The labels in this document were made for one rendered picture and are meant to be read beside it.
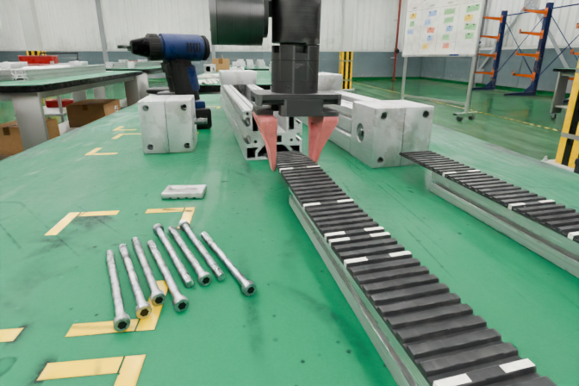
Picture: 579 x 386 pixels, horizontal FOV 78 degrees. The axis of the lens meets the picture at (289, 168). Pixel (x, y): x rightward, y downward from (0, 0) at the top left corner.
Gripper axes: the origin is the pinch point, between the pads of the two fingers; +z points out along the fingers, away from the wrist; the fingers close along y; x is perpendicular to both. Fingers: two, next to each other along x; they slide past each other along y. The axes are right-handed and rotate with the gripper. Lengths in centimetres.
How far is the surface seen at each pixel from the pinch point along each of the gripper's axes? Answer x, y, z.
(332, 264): 19.9, 1.5, 2.7
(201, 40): -47, 11, -17
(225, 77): -72, 4, -7
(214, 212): 5.3, 10.3, 3.8
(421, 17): -539, -350, -84
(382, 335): 28.0, 1.3, 2.5
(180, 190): -0.5, 14.3, 3.1
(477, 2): -439, -374, -96
